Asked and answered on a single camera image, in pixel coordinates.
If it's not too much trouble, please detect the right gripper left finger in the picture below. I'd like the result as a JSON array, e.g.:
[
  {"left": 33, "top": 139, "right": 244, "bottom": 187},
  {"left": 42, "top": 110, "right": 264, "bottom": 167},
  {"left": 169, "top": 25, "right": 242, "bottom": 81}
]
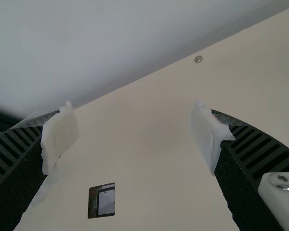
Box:
[{"left": 0, "top": 100, "right": 80, "bottom": 231}]

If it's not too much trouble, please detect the small square scanner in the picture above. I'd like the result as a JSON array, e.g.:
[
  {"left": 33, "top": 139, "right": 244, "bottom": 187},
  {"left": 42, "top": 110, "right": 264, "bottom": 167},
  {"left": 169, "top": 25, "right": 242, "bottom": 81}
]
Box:
[{"left": 88, "top": 182, "right": 116, "bottom": 219}]

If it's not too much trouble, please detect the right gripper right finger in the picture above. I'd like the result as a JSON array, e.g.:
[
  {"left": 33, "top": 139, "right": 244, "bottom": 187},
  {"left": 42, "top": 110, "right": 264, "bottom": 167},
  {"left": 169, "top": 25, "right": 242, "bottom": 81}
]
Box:
[{"left": 190, "top": 100, "right": 289, "bottom": 231}]

